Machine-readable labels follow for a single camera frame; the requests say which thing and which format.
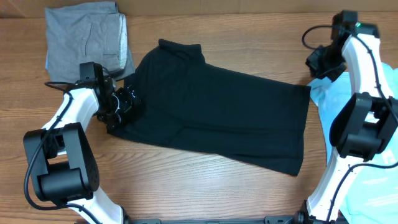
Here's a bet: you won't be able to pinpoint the black t-shirt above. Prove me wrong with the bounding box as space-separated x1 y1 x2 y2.
111 39 310 176

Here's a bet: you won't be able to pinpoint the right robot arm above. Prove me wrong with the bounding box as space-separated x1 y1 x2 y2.
289 10 397 223

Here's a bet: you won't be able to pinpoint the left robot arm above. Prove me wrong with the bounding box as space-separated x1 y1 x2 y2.
23 62 141 223

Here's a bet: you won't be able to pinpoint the folded grey shorts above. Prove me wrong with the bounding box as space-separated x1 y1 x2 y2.
45 1 135 83

